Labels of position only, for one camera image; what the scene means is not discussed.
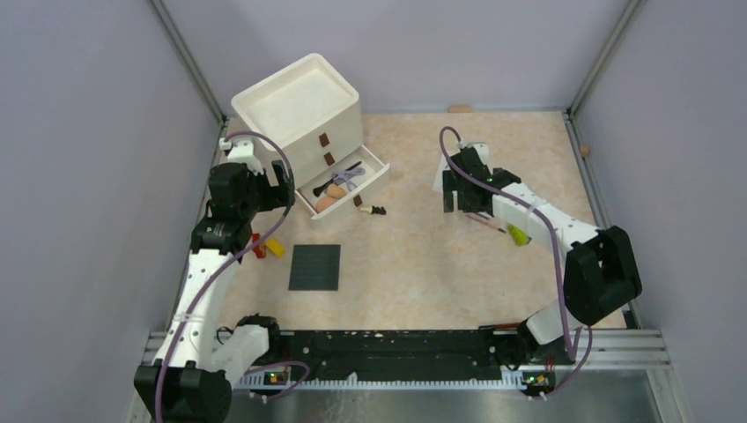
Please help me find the false eyelashes card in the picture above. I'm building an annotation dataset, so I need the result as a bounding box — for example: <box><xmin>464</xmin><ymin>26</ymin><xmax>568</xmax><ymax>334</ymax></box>
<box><xmin>432</xmin><ymin>163</ymin><xmax>447</xmax><ymax>194</ymax></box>

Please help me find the white bottom drawer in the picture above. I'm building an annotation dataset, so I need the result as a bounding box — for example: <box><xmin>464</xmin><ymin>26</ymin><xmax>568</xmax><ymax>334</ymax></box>
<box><xmin>296</xmin><ymin>146</ymin><xmax>391</xmax><ymax>230</ymax></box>

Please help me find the black makeup brush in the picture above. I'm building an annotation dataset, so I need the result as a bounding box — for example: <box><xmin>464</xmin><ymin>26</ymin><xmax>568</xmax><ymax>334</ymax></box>
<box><xmin>312</xmin><ymin>161</ymin><xmax>366</xmax><ymax>197</ymax></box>

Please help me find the round peach powder puff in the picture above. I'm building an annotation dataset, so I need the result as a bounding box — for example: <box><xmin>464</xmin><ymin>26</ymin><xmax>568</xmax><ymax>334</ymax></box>
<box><xmin>315</xmin><ymin>197</ymin><xmax>338</xmax><ymax>213</ymax></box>

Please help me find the green blue toy brick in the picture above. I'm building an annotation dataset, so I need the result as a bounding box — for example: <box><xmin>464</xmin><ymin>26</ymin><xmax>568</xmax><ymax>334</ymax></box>
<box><xmin>507</xmin><ymin>225</ymin><xmax>531</xmax><ymax>247</ymax></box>

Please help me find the purple eyelash curler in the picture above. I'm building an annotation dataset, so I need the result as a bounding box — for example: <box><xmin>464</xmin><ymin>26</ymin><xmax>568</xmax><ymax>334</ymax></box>
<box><xmin>331</xmin><ymin>166</ymin><xmax>366</xmax><ymax>191</ymax></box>

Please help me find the white drawer organizer cabinet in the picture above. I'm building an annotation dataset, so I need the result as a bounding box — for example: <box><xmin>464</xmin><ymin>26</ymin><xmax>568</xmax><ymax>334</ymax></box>
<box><xmin>231</xmin><ymin>53</ymin><xmax>364</xmax><ymax>188</ymax></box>

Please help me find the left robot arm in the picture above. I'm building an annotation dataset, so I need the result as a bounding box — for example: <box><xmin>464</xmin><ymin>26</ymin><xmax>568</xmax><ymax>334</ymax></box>
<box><xmin>134</xmin><ymin>130</ymin><xmax>295</xmax><ymax>422</ymax></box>

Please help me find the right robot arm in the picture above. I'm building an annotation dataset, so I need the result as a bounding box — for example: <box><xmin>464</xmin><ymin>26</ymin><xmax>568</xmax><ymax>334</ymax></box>
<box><xmin>441</xmin><ymin>141</ymin><xmax>642</xmax><ymax>363</ymax></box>

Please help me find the pink spoolie brush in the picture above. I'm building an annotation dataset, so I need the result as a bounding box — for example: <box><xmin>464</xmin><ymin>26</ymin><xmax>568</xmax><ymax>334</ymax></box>
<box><xmin>466</xmin><ymin>213</ymin><xmax>507</xmax><ymax>234</ymax></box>

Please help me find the yellow toy block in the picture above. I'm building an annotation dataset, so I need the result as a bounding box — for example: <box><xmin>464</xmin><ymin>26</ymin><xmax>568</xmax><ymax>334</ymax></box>
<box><xmin>264</xmin><ymin>238</ymin><xmax>285</xmax><ymax>258</ymax></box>

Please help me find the red owl toy block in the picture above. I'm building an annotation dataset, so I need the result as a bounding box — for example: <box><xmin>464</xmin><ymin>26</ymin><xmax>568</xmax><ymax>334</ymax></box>
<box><xmin>252</xmin><ymin>233</ymin><xmax>267</xmax><ymax>259</ymax></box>

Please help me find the dark grey studded baseplate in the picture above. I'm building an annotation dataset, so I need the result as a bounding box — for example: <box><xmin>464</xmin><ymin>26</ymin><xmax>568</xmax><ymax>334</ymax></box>
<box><xmin>288</xmin><ymin>244</ymin><xmax>341</xmax><ymax>292</ymax></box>

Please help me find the wooden block at wall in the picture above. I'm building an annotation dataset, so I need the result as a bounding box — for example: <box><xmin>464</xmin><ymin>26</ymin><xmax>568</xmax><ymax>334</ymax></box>
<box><xmin>447</xmin><ymin>105</ymin><xmax>474</xmax><ymax>114</ymax></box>

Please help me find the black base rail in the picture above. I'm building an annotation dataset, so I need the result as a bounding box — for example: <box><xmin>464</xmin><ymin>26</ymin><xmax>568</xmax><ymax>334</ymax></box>
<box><xmin>257</xmin><ymin>328</ymin><xmax>573</xmax><ymax>382</ymax></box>

